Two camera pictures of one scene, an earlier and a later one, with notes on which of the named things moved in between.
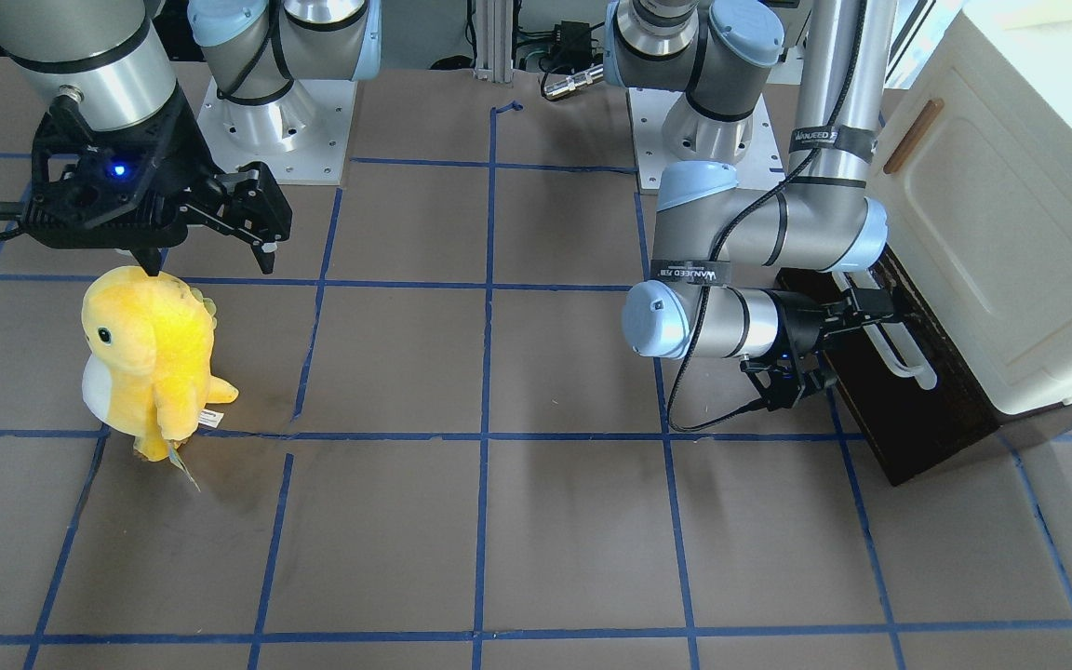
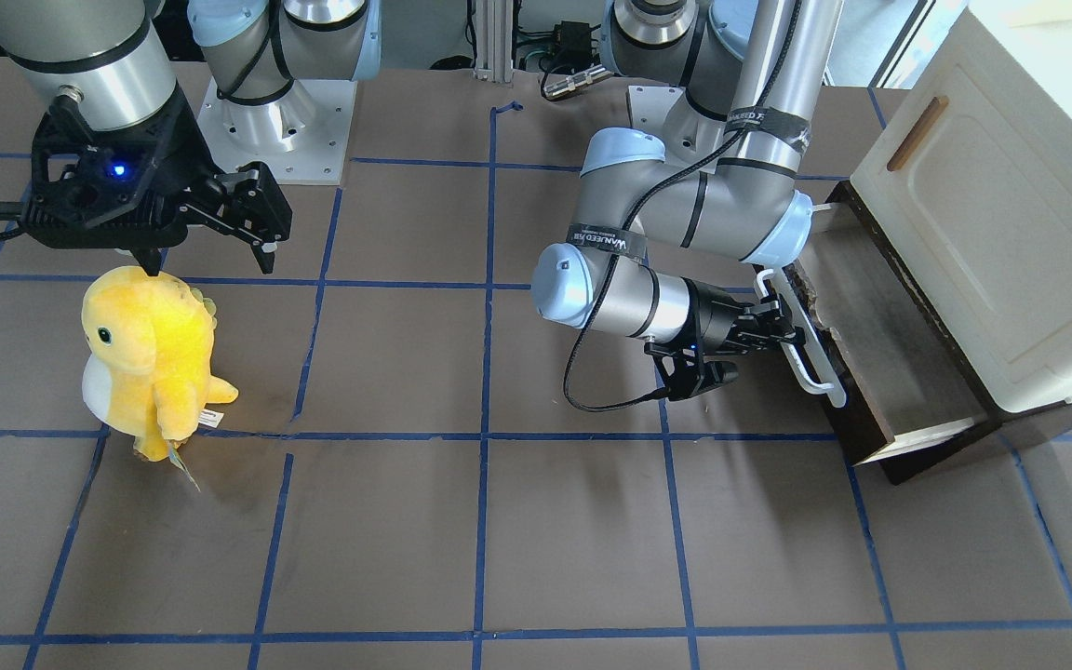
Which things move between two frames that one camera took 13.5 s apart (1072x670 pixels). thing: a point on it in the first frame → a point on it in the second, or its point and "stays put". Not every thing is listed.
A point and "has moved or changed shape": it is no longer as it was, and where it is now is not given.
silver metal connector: x=575 y=81 stays put
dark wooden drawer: x=909 y=424 has moved or changed shape
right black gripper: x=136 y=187 stays put
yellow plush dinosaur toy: x=150 y=341 stays put
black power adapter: x=571 y=44 stays put
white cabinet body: x=1004 y=161 stays put
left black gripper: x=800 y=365 → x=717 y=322
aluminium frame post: x=494 y=40 stays put
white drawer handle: x=915 y=366 has moved or changed shape
